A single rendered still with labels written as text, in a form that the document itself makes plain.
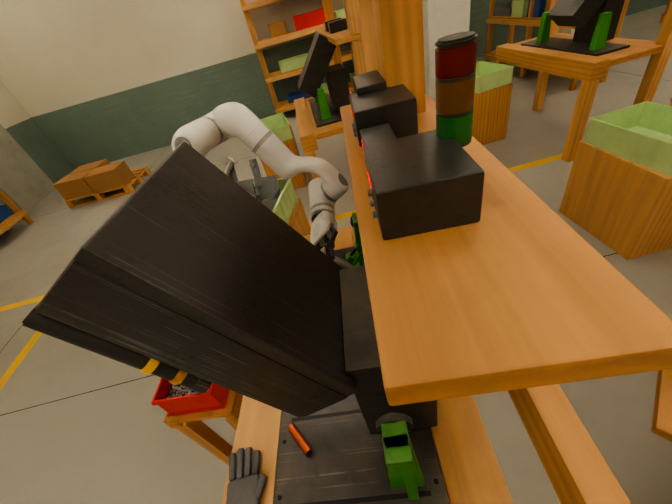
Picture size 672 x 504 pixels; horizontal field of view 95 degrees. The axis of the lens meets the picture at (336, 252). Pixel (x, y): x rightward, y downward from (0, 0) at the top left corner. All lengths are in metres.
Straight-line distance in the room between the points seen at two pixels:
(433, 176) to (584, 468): 0.43
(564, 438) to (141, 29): 8.14
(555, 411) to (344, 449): 0.55
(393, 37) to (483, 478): 1.02
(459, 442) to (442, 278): 0.66
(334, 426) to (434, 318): 0.70
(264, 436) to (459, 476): 0.52
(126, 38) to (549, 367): 8.22
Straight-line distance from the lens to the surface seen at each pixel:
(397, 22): 0.82
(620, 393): 2.21
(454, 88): 0.48
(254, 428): 1.07
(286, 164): 1.03
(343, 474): 0.95
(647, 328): 0.37
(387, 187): 0.39
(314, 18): 7.18
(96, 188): 6.68
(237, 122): 1.05
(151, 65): 8.20
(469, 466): 0.97
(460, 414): 1.00
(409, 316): 0.34
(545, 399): 0.61
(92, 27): 8.46
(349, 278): 0.81
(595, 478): 0.59
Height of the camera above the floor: 1.81
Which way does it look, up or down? 39 degrees down
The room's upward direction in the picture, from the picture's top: 16 degrees counter-clockwise
